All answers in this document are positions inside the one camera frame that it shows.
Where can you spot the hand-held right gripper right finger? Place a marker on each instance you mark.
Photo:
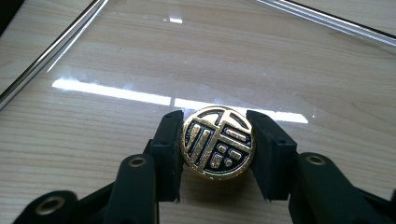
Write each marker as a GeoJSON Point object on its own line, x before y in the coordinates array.
{"type": "Point", "coordinates": [274, 161]}

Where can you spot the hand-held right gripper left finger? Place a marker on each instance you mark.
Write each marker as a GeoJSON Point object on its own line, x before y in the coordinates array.
{"type": "Point", "coordinates": [167, 158]}

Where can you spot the round gold and black badge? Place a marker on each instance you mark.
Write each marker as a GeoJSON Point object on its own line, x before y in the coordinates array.
{"type": "Point", "coordinates": [218, 143]}

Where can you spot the clear acrylic tray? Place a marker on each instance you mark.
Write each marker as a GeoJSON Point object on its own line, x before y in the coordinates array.
{"type": "Point", "coordinates": [218, 62]}

